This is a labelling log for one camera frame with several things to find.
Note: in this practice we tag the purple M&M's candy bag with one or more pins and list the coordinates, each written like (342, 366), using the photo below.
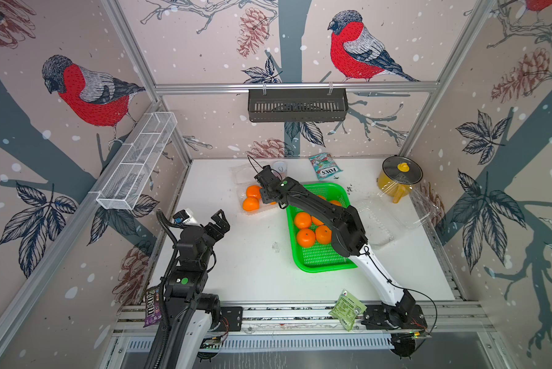
(153, 312)

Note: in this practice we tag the small pink white cup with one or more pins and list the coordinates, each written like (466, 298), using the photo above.
(281, 168)

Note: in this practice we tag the Fox's candy bag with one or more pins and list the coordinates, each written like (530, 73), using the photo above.
(324, 166)

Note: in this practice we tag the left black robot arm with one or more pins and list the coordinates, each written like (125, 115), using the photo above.
(187, 312)

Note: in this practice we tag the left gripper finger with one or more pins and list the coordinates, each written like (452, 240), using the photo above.
(218, 227)
(180, 217)

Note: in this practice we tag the black hanging wire basket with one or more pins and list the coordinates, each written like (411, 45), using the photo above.
(297, 105)

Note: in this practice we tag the white wire mesh shelf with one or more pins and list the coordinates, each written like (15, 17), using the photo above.
(128, 181)

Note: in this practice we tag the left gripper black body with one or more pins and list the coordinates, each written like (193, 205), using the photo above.
(208, 241)

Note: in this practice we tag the green snack packet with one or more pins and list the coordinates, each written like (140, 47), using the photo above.
(346, 309)

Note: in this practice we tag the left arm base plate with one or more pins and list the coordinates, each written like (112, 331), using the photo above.
(230, 319)

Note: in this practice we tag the green plastic perforated basket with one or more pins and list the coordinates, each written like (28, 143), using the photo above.
(320, 257)

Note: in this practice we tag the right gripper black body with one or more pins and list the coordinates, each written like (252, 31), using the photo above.
(267, 194)

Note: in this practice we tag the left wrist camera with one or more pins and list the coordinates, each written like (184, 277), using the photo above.
(191, 219)

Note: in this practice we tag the yellow pot with lid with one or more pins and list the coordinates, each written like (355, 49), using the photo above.
(398, 177)

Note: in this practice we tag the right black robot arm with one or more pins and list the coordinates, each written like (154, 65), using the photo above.
(349, 240)

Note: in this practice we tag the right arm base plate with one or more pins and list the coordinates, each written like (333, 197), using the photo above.
(382, 317)

